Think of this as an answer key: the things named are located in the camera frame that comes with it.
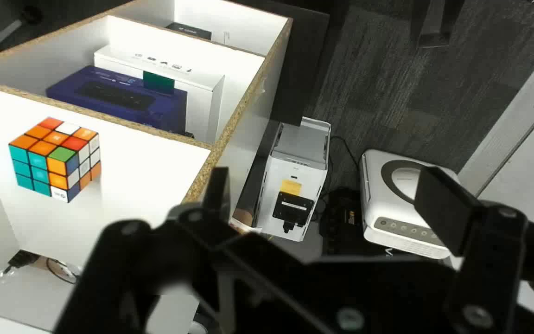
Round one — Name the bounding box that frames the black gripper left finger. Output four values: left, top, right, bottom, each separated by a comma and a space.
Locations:
53, 166, 234, 334

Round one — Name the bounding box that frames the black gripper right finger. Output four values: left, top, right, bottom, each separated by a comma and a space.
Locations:
414, 166, 533, 334

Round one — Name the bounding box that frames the rubik's cube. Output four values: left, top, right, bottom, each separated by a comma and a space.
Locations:
8, 116, 105, 205

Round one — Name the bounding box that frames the white wooden shelf unit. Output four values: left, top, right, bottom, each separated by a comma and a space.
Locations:
0, 0, 296, 334

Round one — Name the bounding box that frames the white air purifier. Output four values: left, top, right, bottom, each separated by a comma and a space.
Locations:
359, 147, 468, 262

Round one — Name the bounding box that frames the dark blue box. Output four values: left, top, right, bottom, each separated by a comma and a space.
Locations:
45, 66, 190, 136

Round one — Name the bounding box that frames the black device on tower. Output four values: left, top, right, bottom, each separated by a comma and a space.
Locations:
271, 192, 318, 234

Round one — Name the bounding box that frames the yellow sticky note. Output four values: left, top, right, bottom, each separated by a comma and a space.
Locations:
279, 179, 307, 199

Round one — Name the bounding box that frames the white computer tower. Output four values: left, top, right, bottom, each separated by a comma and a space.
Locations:
255, 117, 334, 244

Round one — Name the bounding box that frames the white cardboard box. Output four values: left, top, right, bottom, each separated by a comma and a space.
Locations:
93, 43, 227, 147

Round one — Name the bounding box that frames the black cable with plug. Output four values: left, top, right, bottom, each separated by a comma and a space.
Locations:
0, 249, 79, 288

